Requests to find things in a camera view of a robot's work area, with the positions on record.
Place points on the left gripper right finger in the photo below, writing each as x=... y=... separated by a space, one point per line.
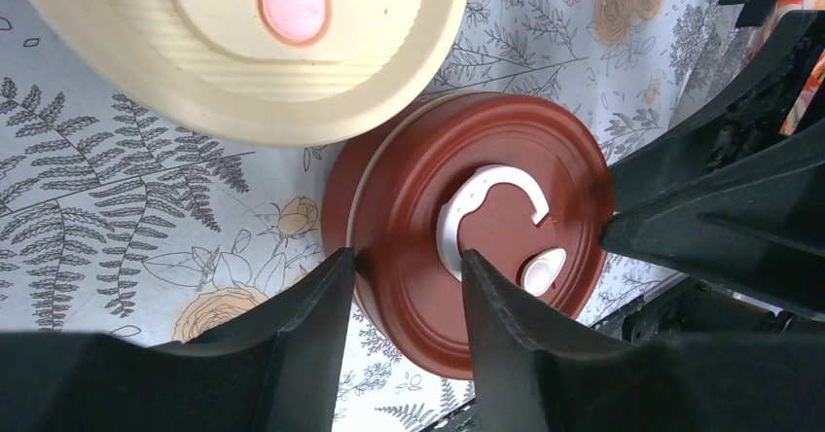
x=535 y=369

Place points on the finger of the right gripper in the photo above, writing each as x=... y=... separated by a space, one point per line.
x=724 y=197

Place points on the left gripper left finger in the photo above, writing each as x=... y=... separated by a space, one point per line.
x=275 y=367

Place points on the red round lid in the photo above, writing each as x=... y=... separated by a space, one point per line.
x=403 y=286

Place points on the steel bowl red band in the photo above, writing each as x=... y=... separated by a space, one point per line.
x=349 y=167

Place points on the cream round lid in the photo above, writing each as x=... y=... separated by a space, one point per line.
x=263 y=72

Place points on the orange floral cloth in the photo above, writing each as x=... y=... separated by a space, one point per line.
x=795 y=31

